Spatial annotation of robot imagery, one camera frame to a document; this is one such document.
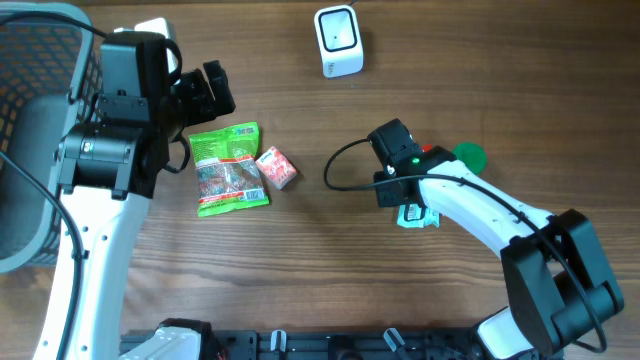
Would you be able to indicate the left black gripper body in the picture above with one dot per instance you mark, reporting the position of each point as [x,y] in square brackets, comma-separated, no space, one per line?
[191,102]

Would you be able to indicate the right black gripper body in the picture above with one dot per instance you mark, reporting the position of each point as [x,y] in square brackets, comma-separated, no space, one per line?
[387,195]

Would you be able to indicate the mint green wipes pack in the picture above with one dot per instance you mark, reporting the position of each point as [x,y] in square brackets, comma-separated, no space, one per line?
[414,216]

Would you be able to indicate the green lid stock jar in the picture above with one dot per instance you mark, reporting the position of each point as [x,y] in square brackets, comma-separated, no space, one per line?
[472,155]

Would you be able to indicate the green gummy candy bag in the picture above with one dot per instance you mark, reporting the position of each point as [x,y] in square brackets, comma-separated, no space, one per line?
[225,167]

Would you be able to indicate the red white tissue pack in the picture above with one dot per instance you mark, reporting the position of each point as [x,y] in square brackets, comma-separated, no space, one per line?
[276,167]

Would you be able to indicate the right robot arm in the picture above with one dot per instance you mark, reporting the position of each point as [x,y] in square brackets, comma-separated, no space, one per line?
[559,282]

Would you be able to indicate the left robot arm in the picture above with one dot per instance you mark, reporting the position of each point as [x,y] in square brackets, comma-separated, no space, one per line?
[108,167]

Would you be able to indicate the white barcode scanner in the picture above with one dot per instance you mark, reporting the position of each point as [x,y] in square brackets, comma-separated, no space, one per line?
[339,41]

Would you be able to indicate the grey plastic shopping basket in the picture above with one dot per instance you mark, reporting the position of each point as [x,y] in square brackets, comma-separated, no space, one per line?
[49,72]

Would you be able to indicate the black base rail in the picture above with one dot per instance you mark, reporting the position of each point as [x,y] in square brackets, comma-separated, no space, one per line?
[431,344]

